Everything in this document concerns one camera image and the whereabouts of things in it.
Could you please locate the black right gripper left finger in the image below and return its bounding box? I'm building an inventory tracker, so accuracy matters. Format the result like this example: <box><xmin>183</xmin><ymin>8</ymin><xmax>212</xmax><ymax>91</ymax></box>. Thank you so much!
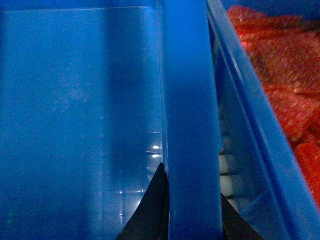
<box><xmin>116</xmin><ymin>162</ymin><xmax>170</xmax><ymax>240</ymax></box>

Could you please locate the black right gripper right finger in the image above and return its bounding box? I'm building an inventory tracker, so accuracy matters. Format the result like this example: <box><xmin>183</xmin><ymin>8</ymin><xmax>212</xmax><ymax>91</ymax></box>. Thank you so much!
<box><xmin>220</xmin><ymin>193</ymin><xmax>264</xmax><ymax>240</ymax></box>

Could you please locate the large blue plastic crate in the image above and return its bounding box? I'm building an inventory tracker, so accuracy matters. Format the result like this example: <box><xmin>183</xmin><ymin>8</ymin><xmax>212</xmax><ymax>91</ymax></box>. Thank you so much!
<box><xmin>0</xmin><ymin>0</ymin><xmax>223</xmax><ymax>240</ymax></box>

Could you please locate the neighbouring blue crate on shelf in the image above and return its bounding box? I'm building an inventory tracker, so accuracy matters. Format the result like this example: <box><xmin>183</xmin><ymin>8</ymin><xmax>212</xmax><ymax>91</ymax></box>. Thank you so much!
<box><xmin>207</xmin><ymin>0</ymin><xmax>320</xmax><ymax>240</ymax></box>

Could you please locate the red mesh bag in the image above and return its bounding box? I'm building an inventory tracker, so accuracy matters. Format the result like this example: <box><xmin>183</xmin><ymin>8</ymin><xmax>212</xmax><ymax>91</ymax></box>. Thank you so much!
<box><xmin>227</xmin><ymin>5</ymin><xmax>320</xmax><ymax>202</ymax></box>

